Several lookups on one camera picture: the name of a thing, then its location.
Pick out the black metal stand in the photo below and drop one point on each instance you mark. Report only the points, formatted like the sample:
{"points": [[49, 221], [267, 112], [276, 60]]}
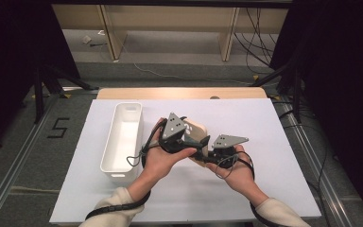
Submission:
{"points": [[39, 94], [296, 91]]}

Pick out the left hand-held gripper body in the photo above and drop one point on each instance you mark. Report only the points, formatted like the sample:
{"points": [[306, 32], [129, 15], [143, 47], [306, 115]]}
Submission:
{"points": [[174, 127]]}

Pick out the white board table cover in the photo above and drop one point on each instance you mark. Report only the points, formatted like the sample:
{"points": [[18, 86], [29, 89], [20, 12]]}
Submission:
{"points": [[176, 195]]}

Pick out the white plastic storage box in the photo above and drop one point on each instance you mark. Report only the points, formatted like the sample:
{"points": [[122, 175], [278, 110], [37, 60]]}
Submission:
{"points": [[123, 142]]}

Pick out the black curtain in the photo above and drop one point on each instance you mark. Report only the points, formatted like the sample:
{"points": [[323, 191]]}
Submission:
{"points": [[12, 63], [343, 78]]}

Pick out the aluminium floor rail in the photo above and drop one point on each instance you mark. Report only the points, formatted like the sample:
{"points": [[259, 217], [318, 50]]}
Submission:
{"points": [[15, 164], [315, 164]]}

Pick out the person's right hand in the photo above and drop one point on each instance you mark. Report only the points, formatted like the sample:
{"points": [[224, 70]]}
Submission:
{"points": [[241, 178]]}

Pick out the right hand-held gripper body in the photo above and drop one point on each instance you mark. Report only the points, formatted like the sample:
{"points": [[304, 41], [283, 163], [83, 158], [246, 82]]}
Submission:
{"points": [[227, 141]]}

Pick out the person's left hand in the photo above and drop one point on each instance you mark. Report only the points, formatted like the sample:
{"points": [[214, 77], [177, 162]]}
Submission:
{"points": [[157, 164]]}

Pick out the light wooden shelf unit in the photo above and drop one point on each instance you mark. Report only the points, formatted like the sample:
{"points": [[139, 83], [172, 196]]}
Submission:
{"points": [[170, 19]]}

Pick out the small white scrap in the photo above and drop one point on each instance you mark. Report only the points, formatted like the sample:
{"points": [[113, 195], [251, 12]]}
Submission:
{"points": [[86, 39]]}

